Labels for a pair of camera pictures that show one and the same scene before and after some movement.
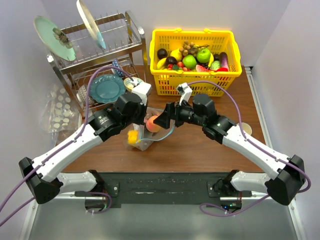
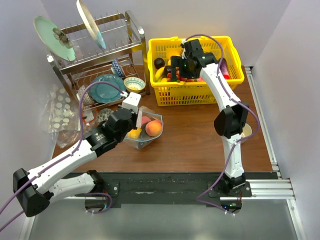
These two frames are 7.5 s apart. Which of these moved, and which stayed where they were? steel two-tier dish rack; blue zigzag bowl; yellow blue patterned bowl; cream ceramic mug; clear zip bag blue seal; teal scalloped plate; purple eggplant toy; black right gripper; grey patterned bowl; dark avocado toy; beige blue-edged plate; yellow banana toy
Moved: black right gripper; yellow banana toy; purple eggplant toy; dark avocado toy; clear zip bag blue seal
Stayed: blue zigzag bowl; cream ceramic mug; beige blue-edged plate; steel two-tier dish rack; teal scalloped plate; grey patterned bowl; yellow blue patterned bowl
